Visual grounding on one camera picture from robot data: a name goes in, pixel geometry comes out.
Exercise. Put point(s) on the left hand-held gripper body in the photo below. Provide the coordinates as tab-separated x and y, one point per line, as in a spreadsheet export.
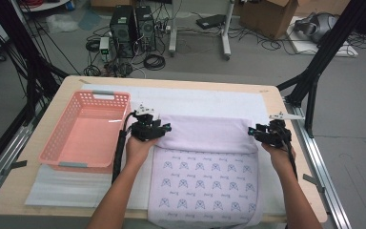
144	129

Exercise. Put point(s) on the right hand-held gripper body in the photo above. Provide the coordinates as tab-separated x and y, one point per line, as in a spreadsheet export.
278	135

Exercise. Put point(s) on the pink plastic basket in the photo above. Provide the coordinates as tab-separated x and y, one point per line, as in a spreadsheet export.
89	136

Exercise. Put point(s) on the lavender printed towel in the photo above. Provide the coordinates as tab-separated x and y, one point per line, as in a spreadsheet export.
203	178

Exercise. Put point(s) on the person's right hand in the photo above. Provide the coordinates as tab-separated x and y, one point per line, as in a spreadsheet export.
281	159

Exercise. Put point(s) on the person's left hand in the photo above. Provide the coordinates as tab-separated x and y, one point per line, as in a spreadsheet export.
139	152

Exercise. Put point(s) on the white grid foam mat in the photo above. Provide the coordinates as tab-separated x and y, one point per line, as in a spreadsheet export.
187	101

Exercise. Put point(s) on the white flat board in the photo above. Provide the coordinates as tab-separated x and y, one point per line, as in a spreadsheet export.
305	47

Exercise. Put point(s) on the white-legged desk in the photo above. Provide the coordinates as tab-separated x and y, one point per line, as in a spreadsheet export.
172	31

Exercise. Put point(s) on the white power adapter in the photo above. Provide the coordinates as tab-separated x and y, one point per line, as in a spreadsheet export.
104	43

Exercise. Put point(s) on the white power strip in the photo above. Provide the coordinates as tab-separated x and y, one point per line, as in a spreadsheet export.
164	28

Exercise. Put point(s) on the black computer tower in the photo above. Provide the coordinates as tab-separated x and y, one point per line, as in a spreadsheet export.
122	28
145	25

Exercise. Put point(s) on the open cardboard box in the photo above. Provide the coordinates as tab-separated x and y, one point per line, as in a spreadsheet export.
267	19

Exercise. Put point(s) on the black flat device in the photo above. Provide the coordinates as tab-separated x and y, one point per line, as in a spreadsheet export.
211	21

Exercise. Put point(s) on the grey rounded device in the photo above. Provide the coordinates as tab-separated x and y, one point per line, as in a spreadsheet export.
321	27

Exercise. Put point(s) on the blue sheet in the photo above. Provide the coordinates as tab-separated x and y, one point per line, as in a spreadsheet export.
89	19

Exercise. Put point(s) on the clear plastic bag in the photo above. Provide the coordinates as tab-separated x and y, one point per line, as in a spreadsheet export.
62	23

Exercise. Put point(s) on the large closed cardboard box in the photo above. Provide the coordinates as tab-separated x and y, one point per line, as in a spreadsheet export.
324	6

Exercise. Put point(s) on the white round table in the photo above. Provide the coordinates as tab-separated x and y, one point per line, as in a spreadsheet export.
49	6

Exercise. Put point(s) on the aluminium rail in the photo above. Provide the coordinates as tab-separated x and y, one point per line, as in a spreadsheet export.
9	149
317	159

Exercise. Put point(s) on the black frame post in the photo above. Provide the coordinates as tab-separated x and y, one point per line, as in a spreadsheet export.
19	41
330	41

